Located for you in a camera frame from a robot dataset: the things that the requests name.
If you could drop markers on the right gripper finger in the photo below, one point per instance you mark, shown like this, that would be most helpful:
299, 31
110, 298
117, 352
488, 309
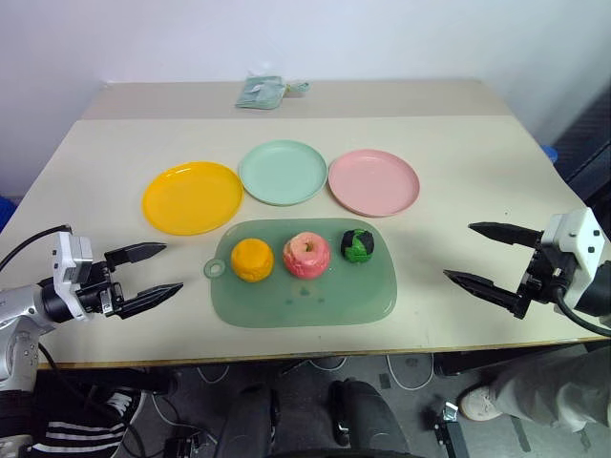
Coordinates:
506, 232
487, 291

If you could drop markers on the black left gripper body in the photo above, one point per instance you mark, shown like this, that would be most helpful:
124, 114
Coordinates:
98, 291

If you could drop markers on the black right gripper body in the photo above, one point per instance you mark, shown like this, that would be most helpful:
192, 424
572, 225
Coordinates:
546, 276

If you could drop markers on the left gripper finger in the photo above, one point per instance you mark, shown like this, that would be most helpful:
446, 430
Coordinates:
153, 295
138, 252

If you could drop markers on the yellow plate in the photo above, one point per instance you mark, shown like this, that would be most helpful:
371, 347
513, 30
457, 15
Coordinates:
193, 198

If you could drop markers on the orange toy fruit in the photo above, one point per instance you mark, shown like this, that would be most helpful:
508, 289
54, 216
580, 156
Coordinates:
252, 260

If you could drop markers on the green and black toy fruit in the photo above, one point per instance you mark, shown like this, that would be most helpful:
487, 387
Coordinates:
357, 246

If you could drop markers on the pink plate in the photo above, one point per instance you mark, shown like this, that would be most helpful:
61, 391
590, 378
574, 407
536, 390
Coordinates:
373, 183

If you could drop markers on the mint green plate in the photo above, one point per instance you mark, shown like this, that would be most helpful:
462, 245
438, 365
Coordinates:
282, 172

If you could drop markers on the small blue object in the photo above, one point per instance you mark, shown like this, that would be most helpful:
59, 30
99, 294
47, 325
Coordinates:
551, 152

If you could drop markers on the grey trouser leg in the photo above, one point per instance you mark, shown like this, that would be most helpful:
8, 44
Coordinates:
549, 386

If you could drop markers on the white sneaker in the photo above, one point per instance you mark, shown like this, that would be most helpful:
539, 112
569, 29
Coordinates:
481, 404

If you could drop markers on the blue crate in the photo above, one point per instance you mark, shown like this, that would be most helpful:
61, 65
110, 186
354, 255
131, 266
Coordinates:
6, 212

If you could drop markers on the black carbon-pattern case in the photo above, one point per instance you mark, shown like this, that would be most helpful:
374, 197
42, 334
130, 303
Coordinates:
587, 138

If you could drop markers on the black metal stand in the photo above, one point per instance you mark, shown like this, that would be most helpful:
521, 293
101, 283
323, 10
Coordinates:
451, 424

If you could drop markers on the black white-striped shoe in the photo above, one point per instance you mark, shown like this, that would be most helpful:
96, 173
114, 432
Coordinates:
81, 429

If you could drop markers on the green translucent cutting board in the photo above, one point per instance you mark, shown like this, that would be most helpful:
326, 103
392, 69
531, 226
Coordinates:
305, 300

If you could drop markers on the pink toy apple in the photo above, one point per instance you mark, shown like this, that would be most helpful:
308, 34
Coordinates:
306, 256

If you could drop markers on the dark rounded shape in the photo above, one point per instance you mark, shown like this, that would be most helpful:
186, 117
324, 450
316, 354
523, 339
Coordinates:
367, 420

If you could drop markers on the teal plastic packet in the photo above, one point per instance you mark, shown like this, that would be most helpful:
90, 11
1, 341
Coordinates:
260, 93

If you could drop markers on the small clear plastic wrapper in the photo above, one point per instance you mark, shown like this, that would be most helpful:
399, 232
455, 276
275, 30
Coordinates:
298, 87

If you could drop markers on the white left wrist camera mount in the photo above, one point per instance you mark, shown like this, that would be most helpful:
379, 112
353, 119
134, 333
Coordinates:
71, 257

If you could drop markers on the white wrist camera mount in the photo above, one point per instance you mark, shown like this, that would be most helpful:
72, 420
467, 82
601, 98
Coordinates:
71, 257
573, 234

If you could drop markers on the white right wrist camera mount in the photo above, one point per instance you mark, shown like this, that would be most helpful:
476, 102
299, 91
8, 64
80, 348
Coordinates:
573, 234

